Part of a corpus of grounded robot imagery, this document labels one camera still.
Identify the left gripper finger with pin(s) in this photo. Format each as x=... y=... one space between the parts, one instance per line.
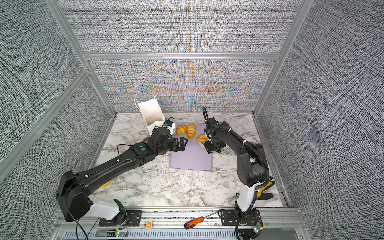
x=183 y=140
x=182 y=147

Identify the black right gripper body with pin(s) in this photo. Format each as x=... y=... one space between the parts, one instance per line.
x=211 y=146

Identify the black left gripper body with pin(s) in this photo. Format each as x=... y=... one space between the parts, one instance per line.
x=175 y=145

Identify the twisted knot bread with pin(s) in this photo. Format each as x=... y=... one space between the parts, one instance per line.
x=202 y=139

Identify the white paper gift bag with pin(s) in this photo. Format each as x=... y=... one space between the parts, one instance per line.
x=153 y=115

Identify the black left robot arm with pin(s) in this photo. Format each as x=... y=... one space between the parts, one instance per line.
x=74 y=193

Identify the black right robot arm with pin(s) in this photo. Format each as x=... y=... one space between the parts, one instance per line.
x=251 y=164

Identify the small striped bun back left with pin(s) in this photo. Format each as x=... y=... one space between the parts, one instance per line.
x=182 y=129

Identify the croissant back middle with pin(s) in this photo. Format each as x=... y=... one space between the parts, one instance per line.
x=191 y=130

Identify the lavender plastic tray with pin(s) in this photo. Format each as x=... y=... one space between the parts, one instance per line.
x=194 y=157

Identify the yellow work glove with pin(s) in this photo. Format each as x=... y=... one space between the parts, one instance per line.
x=262 y=194

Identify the yellow plastic scoop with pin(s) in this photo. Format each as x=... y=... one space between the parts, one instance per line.
x=106 y=184

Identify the small orange tag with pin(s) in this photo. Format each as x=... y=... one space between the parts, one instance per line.
x=149 y=225

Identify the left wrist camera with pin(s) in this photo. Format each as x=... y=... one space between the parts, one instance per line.
x=168 y=123

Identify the orange handled screwdriver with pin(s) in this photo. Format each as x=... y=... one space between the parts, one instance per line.
x=192 y=223

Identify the aluminium front rail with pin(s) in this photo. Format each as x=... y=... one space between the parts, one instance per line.
x=168 y=224

